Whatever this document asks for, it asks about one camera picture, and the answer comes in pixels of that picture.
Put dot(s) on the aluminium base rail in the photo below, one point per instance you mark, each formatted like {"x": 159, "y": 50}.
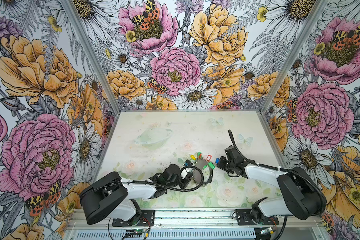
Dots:
{"x": 171, "y": 218}

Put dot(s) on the white vented panel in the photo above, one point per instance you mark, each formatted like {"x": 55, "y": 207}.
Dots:
{"x": 170, "y": 234}

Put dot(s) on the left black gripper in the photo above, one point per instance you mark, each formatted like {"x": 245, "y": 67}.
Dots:
{"x": 185, "y": 181}

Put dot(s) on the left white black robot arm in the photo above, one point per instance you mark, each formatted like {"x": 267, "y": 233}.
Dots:
{"x": 115, "y": 197}

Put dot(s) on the large metal keyring with keys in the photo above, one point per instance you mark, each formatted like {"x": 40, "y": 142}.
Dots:
{"x": 205, "y": 178}

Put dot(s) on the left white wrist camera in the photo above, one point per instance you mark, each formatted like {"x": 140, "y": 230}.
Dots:
{"x": 187, "y": 171}

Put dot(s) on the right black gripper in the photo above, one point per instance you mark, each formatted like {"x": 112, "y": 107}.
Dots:
{"x": 220, "y": 165}

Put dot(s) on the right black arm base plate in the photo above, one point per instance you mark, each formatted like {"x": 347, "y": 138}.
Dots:
{"x": 250, "y": 217}

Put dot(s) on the green circuit board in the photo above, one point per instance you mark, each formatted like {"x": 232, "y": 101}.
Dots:
{"x": 135, "y": 231}

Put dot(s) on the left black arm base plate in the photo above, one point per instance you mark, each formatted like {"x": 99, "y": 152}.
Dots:
{"x": 144, "y": 218}

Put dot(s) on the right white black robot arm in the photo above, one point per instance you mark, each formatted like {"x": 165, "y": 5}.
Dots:
{"x": 300, "y": 196}

